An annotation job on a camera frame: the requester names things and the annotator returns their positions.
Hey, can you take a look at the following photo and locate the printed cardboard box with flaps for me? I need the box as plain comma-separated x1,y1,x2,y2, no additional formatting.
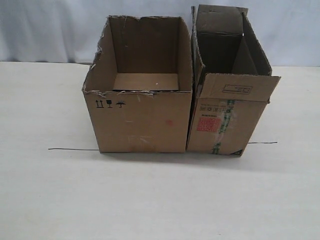
186,4,280,156

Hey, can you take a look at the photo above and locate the large open cardboard box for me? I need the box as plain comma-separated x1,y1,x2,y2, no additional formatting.
82,15,193,153

